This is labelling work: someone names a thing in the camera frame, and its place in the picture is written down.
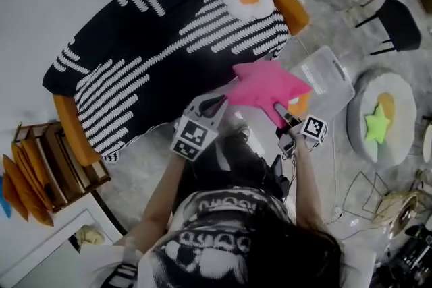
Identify black white striped sofa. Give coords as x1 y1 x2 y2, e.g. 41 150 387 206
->
42 0 311 168

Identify person's left forearm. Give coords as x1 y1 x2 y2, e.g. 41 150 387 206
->
121 153 188 257

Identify orange flower pillow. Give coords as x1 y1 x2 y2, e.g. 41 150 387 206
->
286 92 311 117

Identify person's right forearm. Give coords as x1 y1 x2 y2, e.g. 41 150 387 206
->
292 141 325 233

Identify wire frame stand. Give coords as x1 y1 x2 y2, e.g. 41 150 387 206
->
342 171 389 222

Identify pink star pillow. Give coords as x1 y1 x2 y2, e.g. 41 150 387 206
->
225 59 313 129

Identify black chair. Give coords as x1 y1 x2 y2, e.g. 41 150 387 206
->
354 0 423 57

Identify person's printed t-shirt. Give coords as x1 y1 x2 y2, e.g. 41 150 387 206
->
79 187 294 288

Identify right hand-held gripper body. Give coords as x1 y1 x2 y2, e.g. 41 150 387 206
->
278 114 329 159

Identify person's black trousers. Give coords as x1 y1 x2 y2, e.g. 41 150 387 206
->
184 124 291 210

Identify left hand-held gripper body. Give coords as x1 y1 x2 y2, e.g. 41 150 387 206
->
170 111 219 162

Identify striped bag strap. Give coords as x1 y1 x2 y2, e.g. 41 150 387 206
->
107 239 139 288

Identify beige crumpled cloth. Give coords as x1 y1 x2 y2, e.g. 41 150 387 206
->
74 224 105 247

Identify black white striped sofa cover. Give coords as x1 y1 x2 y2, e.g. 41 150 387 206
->
42 0 291 165

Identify white curved table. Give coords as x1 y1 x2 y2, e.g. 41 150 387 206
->
0 192 124 288

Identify green star plush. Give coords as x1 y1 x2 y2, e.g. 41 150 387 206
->
364 103 392 145

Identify wooden shelf rack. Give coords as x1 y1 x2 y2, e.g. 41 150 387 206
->
13 121 112 213

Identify black phone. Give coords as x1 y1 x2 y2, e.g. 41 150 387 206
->
269 154 285 187

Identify brass lamp shade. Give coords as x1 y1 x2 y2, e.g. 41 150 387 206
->
371 190 419 240

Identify round fried egg rug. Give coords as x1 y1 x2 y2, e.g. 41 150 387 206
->
346 72 419 165

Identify blue star plush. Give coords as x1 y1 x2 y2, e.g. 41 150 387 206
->
0 175 13 219

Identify clear plastic storage bin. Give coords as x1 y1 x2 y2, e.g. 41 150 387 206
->
288 45 356 119

